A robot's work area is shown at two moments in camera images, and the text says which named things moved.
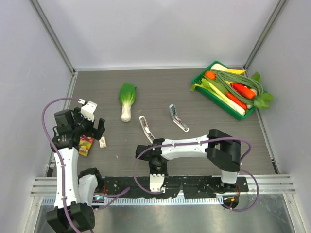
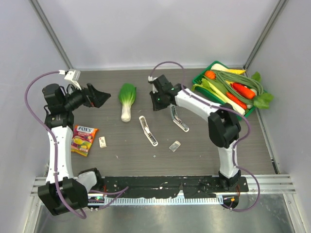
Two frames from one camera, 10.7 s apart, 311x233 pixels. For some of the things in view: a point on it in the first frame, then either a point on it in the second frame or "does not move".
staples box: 102,142 does not move
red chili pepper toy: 239,102 does not move
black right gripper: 152,171 -> 156,107
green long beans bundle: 226,78 does not move
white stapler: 147,133 does not move
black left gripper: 96,133 -> 94,98
